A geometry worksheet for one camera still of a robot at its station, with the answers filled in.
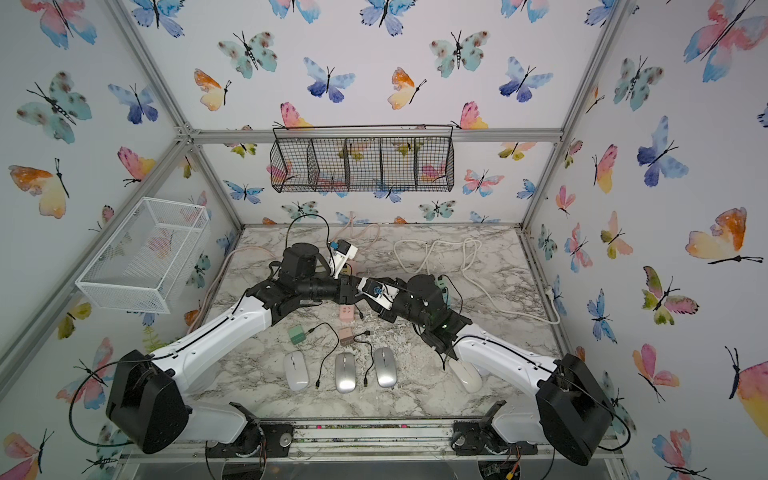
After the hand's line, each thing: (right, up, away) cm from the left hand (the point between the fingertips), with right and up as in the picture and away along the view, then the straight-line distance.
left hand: (374, 287), depth 74 cm
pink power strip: (-10, -10, +19) cm, 24 cm away
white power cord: (+33, -1, +30) cm, 45 cm away
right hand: (0, +2, +1) cm, 2 cm away
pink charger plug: (-9, -16, +15) cm, 24 cm away
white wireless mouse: (-22, -24, +10) cm, 34 cm away
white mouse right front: (+25, -24, +7) cm, 35 cm away
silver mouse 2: (+2, -24, +10) cm, 26 cm away
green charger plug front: (-24, -16, +16) cm, 33 cm away
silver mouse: (-9, -24, +9) cm, 28 cm away
